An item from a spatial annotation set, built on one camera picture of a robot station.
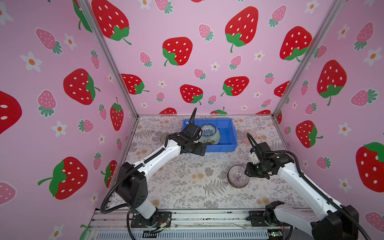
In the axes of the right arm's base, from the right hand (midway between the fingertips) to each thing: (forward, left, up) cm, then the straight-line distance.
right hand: (246, 172), depth 79 cm
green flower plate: (+24, +19, -6) cm, 31 cm away
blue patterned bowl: (+31, +23, -4) cm, 39 cm away
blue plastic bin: (+28, +8, -12) cm, 32 cm away
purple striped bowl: (-1, +5, -5) cm, 7 cm away
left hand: (+10, +27, +5) cm, 29 cm away
